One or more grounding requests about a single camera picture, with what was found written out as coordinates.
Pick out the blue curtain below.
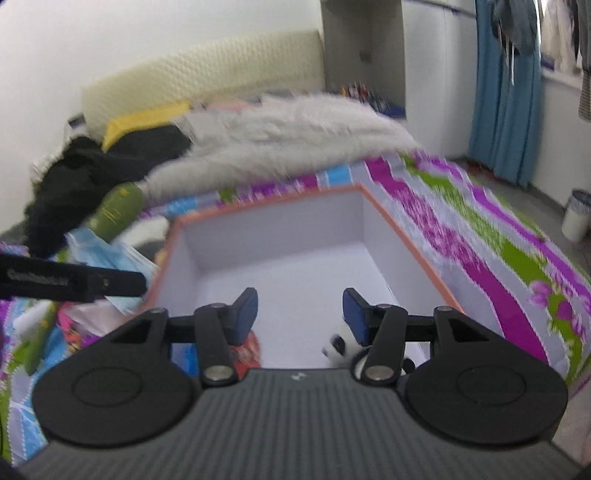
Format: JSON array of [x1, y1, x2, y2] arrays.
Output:
[[468, 0, 544, 189]]

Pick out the row of small bottles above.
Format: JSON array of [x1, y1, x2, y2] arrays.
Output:
[[338, 81, 408, 117]]

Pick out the red blue printed packet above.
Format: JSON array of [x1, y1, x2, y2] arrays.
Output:
[[173, 330, 262, 372]]

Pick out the grey fluffy duvet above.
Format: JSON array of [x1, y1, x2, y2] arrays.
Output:
[[139, 92, 419, 204]]

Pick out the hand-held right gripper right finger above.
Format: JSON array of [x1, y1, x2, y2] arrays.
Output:
[[342, 287, 489, 387]]

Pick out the floral striped bedsheet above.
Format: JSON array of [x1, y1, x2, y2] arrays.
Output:
[[0, 154, 591, 467]]

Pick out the pink cardboard box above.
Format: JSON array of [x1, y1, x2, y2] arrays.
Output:
[[139, 183, 504, 372]]

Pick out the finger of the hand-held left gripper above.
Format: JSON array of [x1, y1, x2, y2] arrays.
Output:
[[103, 270, 149, 302]]

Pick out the green plush stick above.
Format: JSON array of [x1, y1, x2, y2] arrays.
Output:
[[21, 182, 146, 377]]

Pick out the yellow pillow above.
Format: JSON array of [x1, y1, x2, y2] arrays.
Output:
[[102, 99, 192, 153]]

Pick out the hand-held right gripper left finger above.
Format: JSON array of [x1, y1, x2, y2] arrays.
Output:
[[111, 287, 259, 387]]

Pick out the cream padded headboard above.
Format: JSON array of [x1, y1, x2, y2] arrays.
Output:
[[81, 30, 325, 134]]

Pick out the white trash bin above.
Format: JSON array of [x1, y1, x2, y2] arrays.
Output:
[[560, 188, 591, 244]]

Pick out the white wardrobe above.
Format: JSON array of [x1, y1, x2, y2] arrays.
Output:
[[401, 0, 482, 160]]

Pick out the white hanging garment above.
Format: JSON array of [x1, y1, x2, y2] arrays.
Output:
[[542, 0, 577, 71]]

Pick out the striped hanging garment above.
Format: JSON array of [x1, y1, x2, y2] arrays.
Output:
[[577, 69, 591, 117]]

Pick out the grey hanging garment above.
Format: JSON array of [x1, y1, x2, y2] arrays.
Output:
[[490, 0, 542, 57]]

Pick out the black garment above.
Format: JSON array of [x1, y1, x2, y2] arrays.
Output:
[[23, 124, 195, 259]]

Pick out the blue face mask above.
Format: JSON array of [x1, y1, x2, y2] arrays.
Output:
[[67, 228, 158, 315]]

